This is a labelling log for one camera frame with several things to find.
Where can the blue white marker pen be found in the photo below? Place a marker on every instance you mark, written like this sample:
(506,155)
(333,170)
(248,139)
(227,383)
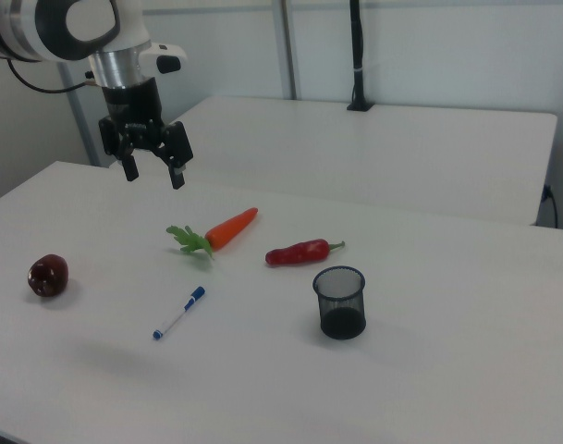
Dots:
(179,313)

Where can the dark red toy apple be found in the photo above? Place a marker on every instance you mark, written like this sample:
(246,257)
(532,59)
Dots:
(48,275)

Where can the orange toy carrot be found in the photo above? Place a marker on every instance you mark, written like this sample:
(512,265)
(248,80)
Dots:
(218,232)

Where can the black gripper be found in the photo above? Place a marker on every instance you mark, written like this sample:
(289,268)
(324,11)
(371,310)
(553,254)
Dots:
(133,115)

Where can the black mesh pen cup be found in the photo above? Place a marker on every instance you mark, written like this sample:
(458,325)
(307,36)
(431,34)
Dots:
(340,305)

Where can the red toy chili pepper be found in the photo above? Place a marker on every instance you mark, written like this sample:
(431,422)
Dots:
(299,252)

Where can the white rear table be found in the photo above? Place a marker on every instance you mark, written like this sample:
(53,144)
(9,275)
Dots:
(369,157)

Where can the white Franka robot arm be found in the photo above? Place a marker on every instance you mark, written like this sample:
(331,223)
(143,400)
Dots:
(77,28)

